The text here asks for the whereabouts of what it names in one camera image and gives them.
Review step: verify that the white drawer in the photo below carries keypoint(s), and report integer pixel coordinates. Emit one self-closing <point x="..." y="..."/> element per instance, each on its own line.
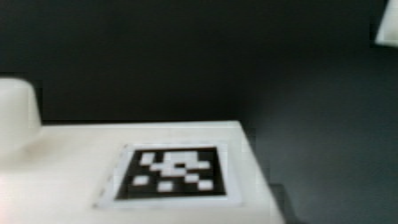
<point x="163" y="173"/>

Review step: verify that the white U-shaped frame wall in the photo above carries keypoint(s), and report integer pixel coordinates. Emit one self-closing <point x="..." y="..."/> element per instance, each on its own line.
<point x="388" y="31"/>

